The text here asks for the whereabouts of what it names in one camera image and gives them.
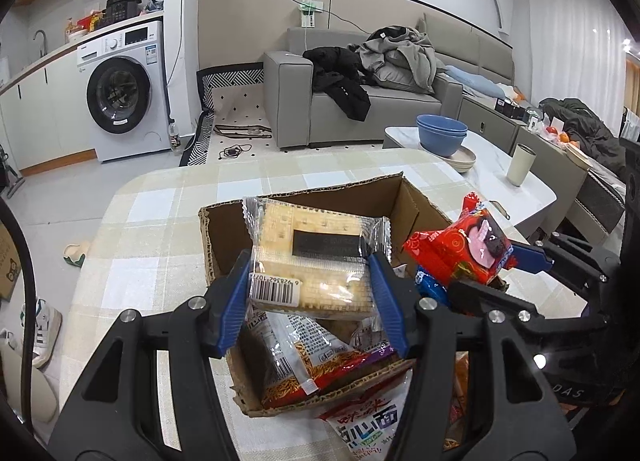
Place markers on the pile of grey clothes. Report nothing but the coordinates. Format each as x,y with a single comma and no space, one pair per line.
400,61

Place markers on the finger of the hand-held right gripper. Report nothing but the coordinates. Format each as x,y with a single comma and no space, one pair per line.
530,258
480,296

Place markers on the dark green jacket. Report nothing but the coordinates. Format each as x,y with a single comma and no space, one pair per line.
585,126

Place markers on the black jacket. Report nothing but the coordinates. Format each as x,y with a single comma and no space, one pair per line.
345,86

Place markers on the white noodle snack packet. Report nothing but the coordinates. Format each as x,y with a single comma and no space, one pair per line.
295,361

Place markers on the brown cardboard box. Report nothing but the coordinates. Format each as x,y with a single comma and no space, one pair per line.
350,201

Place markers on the checked beige tablecloth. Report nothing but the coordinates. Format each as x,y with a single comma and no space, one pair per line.
165,221

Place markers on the blue cookie packet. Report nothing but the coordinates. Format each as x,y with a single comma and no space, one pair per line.
430,286

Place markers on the clear cracker packet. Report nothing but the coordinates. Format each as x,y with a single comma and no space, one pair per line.
280,236

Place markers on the white red-print snack packet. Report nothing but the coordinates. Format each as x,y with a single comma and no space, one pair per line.
362,426

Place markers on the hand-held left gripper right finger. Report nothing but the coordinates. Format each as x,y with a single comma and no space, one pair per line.
392,311

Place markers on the plastic bottle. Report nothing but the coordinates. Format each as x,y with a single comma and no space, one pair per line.
174,138

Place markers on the red cookie packet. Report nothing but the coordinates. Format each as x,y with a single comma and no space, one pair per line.
450,251

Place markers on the white washing machine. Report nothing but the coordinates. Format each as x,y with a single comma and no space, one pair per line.
125,96

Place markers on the white kitchen counter cabinet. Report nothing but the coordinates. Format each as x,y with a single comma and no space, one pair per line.
50,111

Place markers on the beige plate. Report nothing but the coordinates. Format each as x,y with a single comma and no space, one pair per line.
465,162

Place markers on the floor cardboard box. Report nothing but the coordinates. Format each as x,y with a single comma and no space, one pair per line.
6,261

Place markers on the white wall socket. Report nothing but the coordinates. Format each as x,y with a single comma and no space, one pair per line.
310,13

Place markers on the kitchen faucet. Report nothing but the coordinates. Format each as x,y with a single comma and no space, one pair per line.
41,38

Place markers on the light blue pillow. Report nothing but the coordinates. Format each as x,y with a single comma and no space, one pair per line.
475,83

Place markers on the white cup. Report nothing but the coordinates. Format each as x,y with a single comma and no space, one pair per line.
520,166

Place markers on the blue bowl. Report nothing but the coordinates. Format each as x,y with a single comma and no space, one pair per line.
442,122
442,147

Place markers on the green white slipper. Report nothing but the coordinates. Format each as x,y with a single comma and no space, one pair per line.
75,255

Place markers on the white sneaker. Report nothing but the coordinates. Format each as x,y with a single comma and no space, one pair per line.
45,333

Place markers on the beige low cabinet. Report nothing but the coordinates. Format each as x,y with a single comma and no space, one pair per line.
500,126

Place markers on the white marble coffee table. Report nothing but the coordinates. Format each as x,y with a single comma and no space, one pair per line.
530,196

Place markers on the white curtain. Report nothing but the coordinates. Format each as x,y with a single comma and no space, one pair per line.
575,31

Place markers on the grey sofa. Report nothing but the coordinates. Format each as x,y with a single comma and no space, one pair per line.
295,101

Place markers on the black pressure cooker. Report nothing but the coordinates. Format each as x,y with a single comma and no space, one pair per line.
122,8

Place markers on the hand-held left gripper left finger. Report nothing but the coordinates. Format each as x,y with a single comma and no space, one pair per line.
227,311

